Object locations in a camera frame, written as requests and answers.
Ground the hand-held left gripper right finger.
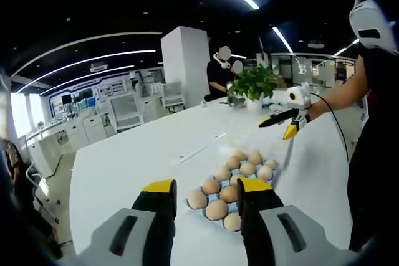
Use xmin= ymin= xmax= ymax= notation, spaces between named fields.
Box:
xmin=236 ymin=176 xmax=342 ymax=266

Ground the operator in black clothing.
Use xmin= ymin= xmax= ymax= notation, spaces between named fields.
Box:
xmin=345 ymin=46 xmax=399 ymax=253

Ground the small grey object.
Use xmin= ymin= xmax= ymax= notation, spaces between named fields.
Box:
xmin=226 ymin=94 xmax=247 ymax=110

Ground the group of brown eggs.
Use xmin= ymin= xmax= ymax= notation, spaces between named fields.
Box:
xmin=186 ymin=150 xmax=279 ymax=232

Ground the white square pillar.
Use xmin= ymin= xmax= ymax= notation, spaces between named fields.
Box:
xmin=160 ymin=26 xmax=209 ymax=108

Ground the white worn device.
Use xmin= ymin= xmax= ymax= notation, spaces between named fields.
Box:
xmin=348 ymin=0 xmax=399 ymax=55

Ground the person's right hand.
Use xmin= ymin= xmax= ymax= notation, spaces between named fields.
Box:
xmin=307 ymin=102 xmax=328 ymax=122

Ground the white cabinet row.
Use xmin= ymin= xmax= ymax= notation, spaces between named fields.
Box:
xmin=24 ymin=112 xmax=110 ymax=179

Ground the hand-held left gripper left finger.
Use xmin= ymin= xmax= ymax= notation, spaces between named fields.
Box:
xmin=76 ymin=178 xmax=179 ymax=266

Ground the green potted plant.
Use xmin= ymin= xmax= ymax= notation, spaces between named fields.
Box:
xmin=229 ymin=65 xmax=280 ymax=110

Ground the lit wall display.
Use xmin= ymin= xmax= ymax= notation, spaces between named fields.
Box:
xmin=48 ymin=77 xmax=138 ymax=120

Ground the white mesh chair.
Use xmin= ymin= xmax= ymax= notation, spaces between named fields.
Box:
xmin=161 ymin=80 xmax=185 ymax=113
xmin=108 ymin=94 xmax=145 ymax=133

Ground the blue egg tray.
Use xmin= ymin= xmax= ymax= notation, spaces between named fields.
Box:
xmin=186 ymin=153 xmax=279 ymax=232

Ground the white plastic bag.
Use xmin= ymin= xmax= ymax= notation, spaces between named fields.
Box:
xmin=263 ymin=99 xmax=292 ymax=114

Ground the white table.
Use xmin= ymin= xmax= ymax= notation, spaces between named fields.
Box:
xmin=67 ymin=96 xmax=365 ymax=266

